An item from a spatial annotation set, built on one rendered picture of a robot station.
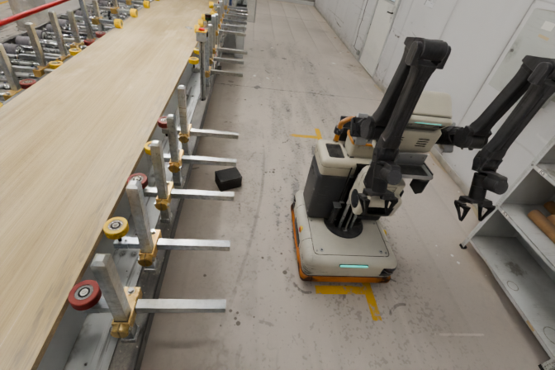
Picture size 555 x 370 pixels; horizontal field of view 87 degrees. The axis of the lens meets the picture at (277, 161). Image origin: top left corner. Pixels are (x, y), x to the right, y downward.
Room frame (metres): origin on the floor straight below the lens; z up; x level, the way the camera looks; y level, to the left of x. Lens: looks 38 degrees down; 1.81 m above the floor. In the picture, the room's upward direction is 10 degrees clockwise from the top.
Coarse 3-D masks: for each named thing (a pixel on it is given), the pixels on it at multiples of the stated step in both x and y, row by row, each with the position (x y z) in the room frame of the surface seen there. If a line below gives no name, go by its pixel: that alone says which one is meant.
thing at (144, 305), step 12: (144, 300) 0.43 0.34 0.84; (156, 300) 0.43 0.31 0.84; (168, 300) 0.44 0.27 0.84; (180, 300) 0.45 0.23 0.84; (192, 300) 0.45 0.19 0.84; (204, 300) 0.46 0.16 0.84; (216, 300) 0.47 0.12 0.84; (84, 312) 0.37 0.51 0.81; (96, 312) 0.38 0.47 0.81; (108, 312) 0.38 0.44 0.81; (144, 312) 0.40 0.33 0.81; (156, 312) 0.41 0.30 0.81; (168, 312) 0.41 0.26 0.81; (180, 312) 0.42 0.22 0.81; (192, 312) 0.43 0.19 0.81; (204, 312) 0.43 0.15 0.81; (216, 312) 0.44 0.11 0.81
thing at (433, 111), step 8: (424, 96) 1.17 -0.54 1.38; (432, 96) 1.18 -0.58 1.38; (440, 96) 1.19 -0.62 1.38; (448, 96) 1.20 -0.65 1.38; (416, 104) 1.14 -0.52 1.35; (424, 104) 1.14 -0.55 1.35; (432, 104) 1.15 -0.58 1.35; (440, 104) 1.16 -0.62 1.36; (448, 104) 1.17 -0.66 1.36; (416, 112) 1.11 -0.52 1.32; (424, 112) 1.12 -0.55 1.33; (432, 112) 1.13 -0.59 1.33; (440, 112) 1.14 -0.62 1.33; (448, 112) 1.14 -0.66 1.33; (416, 120) 1.09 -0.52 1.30; (424, 120) 1.10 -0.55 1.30; (432, 120) 1.11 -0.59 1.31; (440, 120) 1.11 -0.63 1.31; (448, 120) 1.12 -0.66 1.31; (408, 128) 1.17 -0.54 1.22; (416, 128) 1.17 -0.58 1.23; (424, 128) 1.17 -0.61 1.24; (432, 128) 1.16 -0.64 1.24; (440, 128) 1.16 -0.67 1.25
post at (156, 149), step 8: (152, 144) 0.85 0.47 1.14; (160, 144) 0.86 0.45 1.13; (152, 152) 0.84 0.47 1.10; (160, 152) 0.85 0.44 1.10; (152, 160) 0.84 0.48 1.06; (160, 160) 0.85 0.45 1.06; (160, 168) 0.85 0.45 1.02; (160, 176) 0.84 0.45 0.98; (160, 184) 0.84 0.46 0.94; (160, 192) 0.84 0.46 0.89; (168, 208) 0.86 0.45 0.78; (168, 216) 0.85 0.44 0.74
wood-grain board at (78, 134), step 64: (192, 0) 4.59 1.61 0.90; (64, 64) 1.84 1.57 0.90; (128, 64) 2.03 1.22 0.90; (0, 128) 1.06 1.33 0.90; (64, 128) 1.14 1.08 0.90; (128, 128) 1.24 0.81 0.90; (0, 192) 0.69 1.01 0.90; (64, 192) 0.74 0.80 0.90; (0, 256) 0.45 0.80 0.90; (64, 256) 0.49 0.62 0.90; (0, 320) 0.28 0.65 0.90
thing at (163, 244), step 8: (128, 240) 0.64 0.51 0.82; (136, 240) 0.65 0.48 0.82; (160, 240) 0.66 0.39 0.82; (168, 240) 0.67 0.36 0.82; (176, 240) 0.68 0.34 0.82; (184, 240) 0.68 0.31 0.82; (192, 240) 0.69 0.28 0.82; (200, 240) 0.70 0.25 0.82; (208, 240) 0.70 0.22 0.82; (216, 240) 0.71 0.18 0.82; (224, 240) 0.71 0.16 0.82; (120, 248) 0.62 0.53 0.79; (128, 248) 0.63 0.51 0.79; (136, 248) 0.63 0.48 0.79; (160, 248) 0.65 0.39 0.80; (168, 248) 0.65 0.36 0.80; (176, 248) 0.66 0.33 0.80; (184, 248) 0.66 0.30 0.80; (192, 248) 0.67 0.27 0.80; (200, 248) 0.67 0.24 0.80; (208, 248) 0.68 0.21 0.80; (216, 248) 0.68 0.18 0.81; (224, 248) 0.69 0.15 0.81
